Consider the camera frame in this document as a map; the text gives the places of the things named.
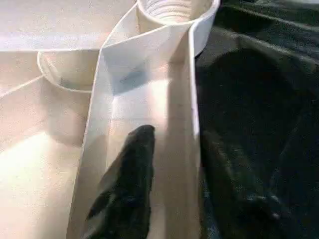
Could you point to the black work mat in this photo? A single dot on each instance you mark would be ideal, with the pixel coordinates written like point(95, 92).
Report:
point(269, 74)

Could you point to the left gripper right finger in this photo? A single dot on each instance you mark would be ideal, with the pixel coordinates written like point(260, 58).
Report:
point(239, 209)

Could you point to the white plastic table top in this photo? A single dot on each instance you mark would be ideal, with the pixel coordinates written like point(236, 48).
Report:
point(50, 149)

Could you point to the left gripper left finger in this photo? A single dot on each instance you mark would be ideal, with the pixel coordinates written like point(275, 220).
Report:
point(127, 199)

